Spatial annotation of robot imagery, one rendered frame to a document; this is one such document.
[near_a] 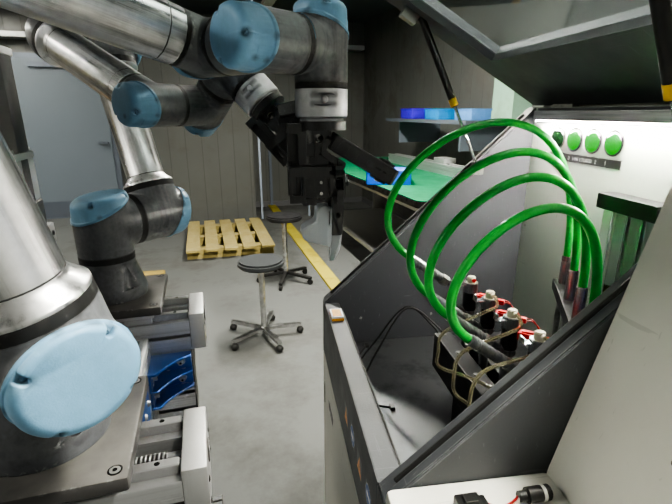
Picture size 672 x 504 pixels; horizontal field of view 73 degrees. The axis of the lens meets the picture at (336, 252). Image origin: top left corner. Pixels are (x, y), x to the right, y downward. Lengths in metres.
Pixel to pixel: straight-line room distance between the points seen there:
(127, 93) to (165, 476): 0.59
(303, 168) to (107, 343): 0.34
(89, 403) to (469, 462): 0.45
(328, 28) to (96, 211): 0.63
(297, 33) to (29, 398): 0.47
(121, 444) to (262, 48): 0.51
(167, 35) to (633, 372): 0.68
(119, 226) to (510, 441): 0.84
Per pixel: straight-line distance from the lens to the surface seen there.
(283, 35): 0.59
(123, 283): 1.09
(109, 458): 0.66
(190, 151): 6.23
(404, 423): 1.00
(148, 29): 0.64
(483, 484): 0.68
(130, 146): 1.17
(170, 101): 0.89
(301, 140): 0.66
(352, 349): 0.99
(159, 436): 0.77
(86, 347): 0.46
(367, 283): 1.22
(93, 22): 0.63
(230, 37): 0.58
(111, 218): 1.06
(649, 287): 0.62
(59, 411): 0.49
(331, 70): 0.65
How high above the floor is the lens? 1.44
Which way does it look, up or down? 17 degrees down
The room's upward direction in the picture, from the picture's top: straight up
